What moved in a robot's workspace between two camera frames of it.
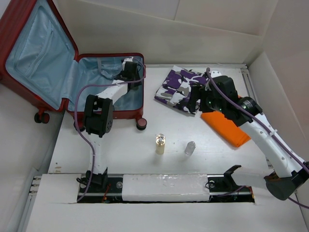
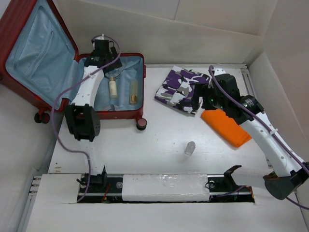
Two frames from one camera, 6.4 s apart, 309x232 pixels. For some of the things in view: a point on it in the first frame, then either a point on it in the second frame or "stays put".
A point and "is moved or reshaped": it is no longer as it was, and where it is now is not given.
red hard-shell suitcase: (40, 65) stays put
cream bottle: (160, 141) is moved or reshaped
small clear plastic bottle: (190, 148) stays put
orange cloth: (227, 128) stays put
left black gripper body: (135, 77) to (112, 55)
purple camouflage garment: (175, 88) stays put
